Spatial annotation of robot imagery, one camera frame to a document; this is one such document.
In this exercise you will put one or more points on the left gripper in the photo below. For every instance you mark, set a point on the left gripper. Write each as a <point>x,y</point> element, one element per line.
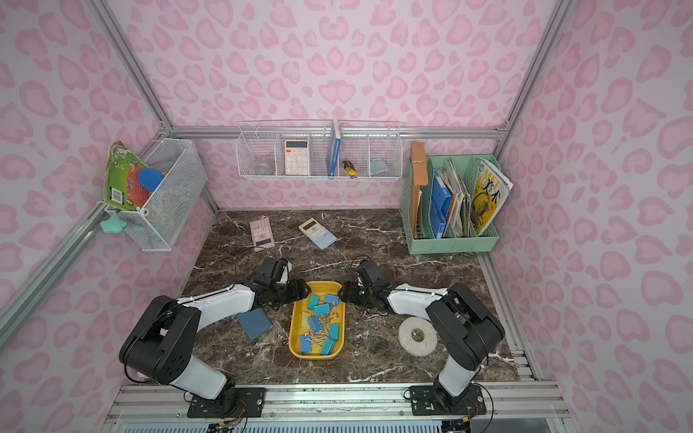
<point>292,292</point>

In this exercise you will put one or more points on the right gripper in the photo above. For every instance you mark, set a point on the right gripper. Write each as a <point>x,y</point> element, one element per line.
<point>356,292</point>

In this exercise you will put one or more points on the blue binder clip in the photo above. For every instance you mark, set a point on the blue binder clip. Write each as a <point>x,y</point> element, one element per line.
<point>305,345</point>
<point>332,300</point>
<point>316,326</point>

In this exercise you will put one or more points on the yellow plastic storage box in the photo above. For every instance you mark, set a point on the yellow plastic storage box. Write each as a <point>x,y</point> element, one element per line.
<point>337,315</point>

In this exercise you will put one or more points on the blue binder clip top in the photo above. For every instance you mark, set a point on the blue binder clip top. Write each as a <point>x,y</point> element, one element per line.
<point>305,345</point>

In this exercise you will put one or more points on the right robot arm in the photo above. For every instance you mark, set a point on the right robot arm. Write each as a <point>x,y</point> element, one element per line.
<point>469,331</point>

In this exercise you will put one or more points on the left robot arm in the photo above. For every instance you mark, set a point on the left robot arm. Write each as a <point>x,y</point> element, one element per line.
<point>161,344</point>

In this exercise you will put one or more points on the blue notebook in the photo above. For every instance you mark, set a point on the blue notebook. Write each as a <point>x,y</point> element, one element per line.
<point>255,323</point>

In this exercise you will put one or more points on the pink calculator on table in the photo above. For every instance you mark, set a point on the pink calculator on table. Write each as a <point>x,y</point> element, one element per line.
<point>262,234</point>

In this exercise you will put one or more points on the white tape roll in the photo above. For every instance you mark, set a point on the white tape roll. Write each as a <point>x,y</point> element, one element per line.
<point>417,337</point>

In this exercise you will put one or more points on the yellow blue calculator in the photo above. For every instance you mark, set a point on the yellow blue calculator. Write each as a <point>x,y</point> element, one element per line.
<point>318,234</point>

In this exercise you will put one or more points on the green desk file organizer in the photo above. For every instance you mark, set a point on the green desk file organizer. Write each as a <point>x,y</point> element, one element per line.
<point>458,172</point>

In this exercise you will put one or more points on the blue folder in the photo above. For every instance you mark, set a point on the blue folder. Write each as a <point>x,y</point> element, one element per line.
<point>441,201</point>

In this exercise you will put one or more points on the yellow black small toy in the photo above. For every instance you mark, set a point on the yellow black small toy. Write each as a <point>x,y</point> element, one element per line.
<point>350,169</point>

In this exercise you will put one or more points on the blue cup in basket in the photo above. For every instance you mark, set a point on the blue cup in basket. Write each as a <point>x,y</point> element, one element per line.
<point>378,166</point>

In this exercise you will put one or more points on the clear cup in basket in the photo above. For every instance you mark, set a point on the clear cup in basket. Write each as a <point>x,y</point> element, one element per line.
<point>264,167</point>

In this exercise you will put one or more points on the white mesh side basket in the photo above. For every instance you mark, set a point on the white mesh side basket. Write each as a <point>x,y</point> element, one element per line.
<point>157,225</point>

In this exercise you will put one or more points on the brown folder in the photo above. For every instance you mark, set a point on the brown folder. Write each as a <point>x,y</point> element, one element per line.
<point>419,179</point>

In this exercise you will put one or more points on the white orange calculator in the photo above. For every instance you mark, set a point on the white orange calculator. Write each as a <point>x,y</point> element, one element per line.
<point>296,157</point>

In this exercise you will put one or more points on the yellow magazine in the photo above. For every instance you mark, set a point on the yellow magazine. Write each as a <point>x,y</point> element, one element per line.
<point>491,190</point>

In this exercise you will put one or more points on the blue round disc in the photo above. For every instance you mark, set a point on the blue round disc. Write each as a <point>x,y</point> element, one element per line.
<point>150,179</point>

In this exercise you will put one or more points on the mint star hook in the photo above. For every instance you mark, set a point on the mint star hook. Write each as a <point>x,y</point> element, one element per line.
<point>113,225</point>

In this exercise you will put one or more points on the green snack package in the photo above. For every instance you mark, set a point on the green snack package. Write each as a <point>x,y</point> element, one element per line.
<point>123,190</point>

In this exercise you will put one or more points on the white wire wall basket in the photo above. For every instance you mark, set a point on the white wire wall basket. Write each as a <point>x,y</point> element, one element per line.
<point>362,141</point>

